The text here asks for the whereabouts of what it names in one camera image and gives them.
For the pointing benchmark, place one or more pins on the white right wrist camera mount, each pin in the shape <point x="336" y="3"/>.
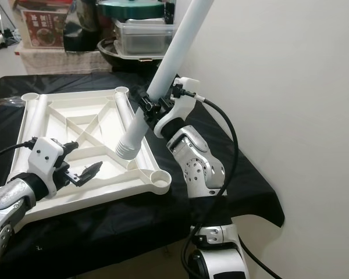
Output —
<point x="166" y="122"/>

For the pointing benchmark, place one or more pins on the beige patterned cloth cover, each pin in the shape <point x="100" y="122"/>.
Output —
<point x="58" y="61"/>

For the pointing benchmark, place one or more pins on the black wok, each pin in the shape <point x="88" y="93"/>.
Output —
<point x="122" y="63"/>

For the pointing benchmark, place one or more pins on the white plastic children table top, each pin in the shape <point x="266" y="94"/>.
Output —
<point x="110" y="197"/>

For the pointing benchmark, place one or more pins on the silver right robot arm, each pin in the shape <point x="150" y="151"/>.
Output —
<point x="200" y="168"/>

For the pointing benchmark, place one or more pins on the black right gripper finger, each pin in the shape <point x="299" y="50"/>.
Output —
<point x="145" y="100"/>
<point x="154" y="114"/>

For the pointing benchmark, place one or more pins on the green round pot lid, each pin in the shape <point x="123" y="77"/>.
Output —
<point x="131" y="9"/>

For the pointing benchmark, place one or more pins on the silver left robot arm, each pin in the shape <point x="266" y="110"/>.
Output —
<point x="11" y="203"/>

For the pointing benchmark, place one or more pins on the clear storage box orange lid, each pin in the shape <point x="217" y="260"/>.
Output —
<point x="43" y="29"/>

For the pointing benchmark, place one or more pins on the dark curved metal sheet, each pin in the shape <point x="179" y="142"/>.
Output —
<point x="84" y="26"/>

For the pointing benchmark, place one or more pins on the clear tape strip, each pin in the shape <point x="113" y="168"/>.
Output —
<point x="6" y="102"/>

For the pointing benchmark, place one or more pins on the black tablecloth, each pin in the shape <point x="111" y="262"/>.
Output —
<point x="139" y="226"/>

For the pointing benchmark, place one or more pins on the dark printed picture box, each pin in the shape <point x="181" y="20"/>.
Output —
<point x="168" y="11"/>

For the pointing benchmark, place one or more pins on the clear plastic container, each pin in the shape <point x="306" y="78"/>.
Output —
<point x="142" y="38"/>

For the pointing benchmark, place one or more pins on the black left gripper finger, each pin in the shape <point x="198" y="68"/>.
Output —
<point x="85" y="178"/>
<point x="92" y="168"/>

